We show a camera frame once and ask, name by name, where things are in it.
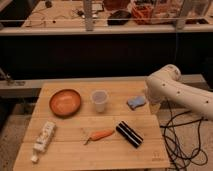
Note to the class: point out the orange wooden bowl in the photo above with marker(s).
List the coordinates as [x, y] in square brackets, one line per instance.
[65, 103]

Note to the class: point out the orange basket on bench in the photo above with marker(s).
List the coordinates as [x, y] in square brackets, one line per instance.
[142, 14]

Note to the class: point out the white plastic cup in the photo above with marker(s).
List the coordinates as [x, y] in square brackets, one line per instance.
[99, 99]

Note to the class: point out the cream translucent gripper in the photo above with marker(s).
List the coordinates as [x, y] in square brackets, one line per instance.
[154, 108]

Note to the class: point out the grey metal post right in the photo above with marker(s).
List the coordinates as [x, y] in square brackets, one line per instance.
[181, 20]

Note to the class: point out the black white striped block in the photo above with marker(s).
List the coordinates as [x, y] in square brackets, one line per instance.
[129, 134]

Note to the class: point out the black object on bench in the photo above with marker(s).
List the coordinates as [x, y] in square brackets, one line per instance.
[119, 17]

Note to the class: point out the white toothpaste tube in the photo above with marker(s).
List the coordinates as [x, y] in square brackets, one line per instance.
[43, 140]

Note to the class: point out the grey metal post left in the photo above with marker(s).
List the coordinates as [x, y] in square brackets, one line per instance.
[87, 6]

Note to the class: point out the blue sponge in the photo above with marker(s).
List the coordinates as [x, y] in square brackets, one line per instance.
[135, 102]

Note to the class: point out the orange toy carrot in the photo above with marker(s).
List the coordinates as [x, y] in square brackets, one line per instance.
[94, 136]

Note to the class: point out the grey metal clamp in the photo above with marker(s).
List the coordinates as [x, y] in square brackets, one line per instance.
[9, 80]

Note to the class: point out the grey metal post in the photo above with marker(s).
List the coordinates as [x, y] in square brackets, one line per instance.
[87, 6]
[181, 20]

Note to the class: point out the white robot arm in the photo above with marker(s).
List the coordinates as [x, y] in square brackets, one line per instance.
[165, 83]

